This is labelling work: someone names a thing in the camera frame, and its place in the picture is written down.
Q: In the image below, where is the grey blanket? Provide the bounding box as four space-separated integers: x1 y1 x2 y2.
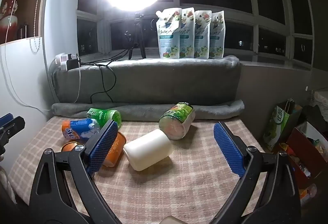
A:
51 55 241 107

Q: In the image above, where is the checkered blanket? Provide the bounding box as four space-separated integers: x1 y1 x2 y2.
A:
8 116 268 224

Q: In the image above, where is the red and white figure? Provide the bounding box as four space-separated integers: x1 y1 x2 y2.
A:
0 0 20 45

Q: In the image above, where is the red cardboard box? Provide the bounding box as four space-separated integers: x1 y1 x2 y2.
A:
278 120 328 204

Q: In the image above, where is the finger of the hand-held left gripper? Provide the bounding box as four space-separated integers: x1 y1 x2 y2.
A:
0 113 26 156

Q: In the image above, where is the white power strip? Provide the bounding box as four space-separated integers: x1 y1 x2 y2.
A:
55 53 79 71

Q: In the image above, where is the black power adapter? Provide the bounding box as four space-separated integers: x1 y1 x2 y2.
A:
66 59 82 70

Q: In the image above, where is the white spouted refill pouch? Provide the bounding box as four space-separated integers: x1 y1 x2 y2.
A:
156 8 182 59

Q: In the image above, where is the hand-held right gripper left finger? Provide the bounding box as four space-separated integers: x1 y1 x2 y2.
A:
28 119 121 224

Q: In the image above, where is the white bead chain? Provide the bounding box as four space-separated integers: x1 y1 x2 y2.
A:
29 0 51 54

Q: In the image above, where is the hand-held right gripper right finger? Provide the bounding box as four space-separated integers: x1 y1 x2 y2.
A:
209 122 301 224

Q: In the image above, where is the blue and orange cup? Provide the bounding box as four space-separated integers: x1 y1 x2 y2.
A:
61 118 101 144

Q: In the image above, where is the green label food cup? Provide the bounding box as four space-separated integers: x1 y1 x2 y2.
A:
158 102 196 140

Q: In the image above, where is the rolled grey towel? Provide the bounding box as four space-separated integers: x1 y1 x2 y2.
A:
51 99 245 122

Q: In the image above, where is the black tripod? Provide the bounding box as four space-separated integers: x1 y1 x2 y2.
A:
127 12 147 60

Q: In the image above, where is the black cable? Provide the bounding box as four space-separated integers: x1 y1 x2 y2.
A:
77 48 132 102

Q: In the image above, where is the green paper bag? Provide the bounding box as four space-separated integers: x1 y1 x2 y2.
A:
263 104 303 153

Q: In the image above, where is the white cable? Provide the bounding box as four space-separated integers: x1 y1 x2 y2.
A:
0 0 52 112

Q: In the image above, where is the white cup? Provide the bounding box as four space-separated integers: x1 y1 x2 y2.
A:
123 129 173 172

